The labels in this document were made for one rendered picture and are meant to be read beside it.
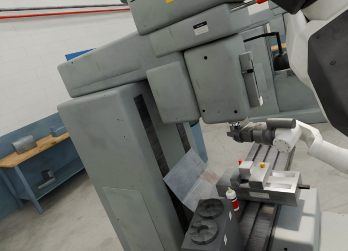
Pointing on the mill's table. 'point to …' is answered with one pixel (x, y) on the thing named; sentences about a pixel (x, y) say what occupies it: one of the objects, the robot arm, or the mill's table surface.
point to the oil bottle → (232, 198)
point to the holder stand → (213, 227)
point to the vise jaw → (260, 176)
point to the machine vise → (287, 196)
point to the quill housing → (219, 79)
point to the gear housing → (200, 29)
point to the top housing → (177, 4)
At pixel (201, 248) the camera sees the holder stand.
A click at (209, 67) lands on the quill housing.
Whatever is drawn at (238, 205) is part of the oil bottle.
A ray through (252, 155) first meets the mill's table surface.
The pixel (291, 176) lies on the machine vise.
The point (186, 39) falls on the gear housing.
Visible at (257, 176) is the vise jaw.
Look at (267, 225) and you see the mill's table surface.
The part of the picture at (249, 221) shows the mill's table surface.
